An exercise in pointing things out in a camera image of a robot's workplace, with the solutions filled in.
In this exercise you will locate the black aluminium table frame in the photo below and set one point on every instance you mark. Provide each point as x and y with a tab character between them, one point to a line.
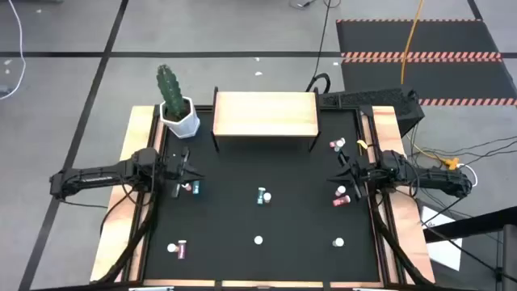
206	108

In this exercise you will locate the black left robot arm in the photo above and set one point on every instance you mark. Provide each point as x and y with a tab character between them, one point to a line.
97	178

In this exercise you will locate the light wooden table edge strip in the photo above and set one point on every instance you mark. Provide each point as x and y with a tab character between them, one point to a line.
182	283

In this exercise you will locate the wooden shelf black metal frame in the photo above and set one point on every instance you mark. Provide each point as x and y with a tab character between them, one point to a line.
264	115

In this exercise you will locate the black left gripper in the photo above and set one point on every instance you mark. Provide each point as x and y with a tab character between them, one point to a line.
175	167

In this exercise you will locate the white paper sheet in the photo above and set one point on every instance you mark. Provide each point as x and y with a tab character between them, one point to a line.
446	254

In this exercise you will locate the black metal beam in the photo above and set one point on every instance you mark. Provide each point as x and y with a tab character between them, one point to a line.
476	223

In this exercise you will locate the light wooden table side board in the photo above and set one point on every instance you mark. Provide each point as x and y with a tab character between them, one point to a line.
414	242
106	254

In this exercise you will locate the black hazard striped floor mat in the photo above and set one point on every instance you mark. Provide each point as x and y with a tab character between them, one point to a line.
383	38
452	81

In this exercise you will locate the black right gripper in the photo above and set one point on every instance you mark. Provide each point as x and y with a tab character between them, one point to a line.
363	174

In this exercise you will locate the dark table mat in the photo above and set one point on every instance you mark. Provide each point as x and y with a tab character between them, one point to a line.
242	262

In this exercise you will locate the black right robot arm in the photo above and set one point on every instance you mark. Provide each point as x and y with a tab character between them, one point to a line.
436	180

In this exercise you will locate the gray metal post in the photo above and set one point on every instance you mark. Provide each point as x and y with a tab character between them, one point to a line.
509	262

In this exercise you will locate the white label strip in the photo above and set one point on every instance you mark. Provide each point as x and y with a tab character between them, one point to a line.
151	289
375	289

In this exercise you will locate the green artificial cactus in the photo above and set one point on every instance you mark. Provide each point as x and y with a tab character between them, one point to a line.
169	89

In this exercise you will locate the orange power plug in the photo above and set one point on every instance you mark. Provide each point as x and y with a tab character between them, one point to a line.
452	162

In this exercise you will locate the yellow tag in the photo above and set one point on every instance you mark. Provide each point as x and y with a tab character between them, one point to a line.
362	144

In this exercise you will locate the white hexagonal plant pot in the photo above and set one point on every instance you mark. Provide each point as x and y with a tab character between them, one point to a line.
183	127

